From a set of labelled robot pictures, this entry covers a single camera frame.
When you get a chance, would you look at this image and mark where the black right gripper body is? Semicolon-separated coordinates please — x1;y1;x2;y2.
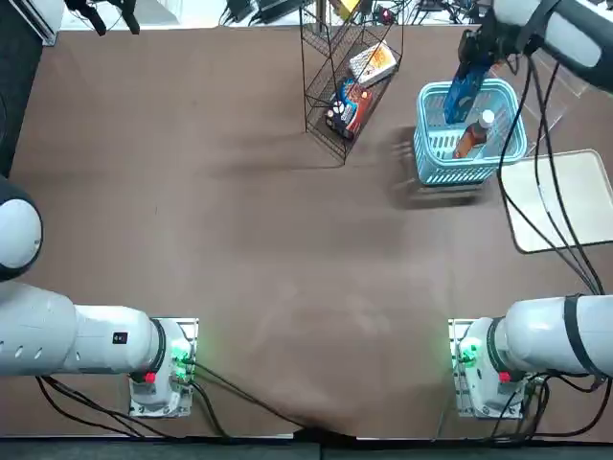
457;23;505;74

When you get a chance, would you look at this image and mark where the blue Oreo cookie box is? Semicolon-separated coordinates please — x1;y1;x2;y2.
443;57;494;127

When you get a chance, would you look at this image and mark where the amber tea bottle white cap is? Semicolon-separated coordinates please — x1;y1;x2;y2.
452;108;497;160

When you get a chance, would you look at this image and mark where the clear acrylic shelf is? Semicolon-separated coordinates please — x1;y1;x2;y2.
492;45;595;140

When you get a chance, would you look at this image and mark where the light blue plastic basket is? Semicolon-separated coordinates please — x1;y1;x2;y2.
412;80;529;187

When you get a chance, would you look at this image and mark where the white aluminium profile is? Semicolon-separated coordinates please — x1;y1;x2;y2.
9;0;66;48

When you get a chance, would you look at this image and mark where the white cracker box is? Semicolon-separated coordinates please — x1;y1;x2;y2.
348;40;398;88

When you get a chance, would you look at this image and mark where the yellow wafer box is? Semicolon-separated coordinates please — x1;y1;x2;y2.
329;0;361;21

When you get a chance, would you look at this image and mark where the dark chocolate cookie box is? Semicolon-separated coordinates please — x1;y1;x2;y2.
325;79;375;140

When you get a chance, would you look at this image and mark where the cream plastic tray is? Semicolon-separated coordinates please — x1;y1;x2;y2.
497;148;613;254

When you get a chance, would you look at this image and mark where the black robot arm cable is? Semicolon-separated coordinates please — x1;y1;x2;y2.
495;28;607;298

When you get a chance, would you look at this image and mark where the black wire snack shelf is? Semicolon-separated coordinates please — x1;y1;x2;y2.
299;0;406;168

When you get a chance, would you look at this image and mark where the black base power cable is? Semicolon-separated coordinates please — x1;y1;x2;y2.
189;361;358;438

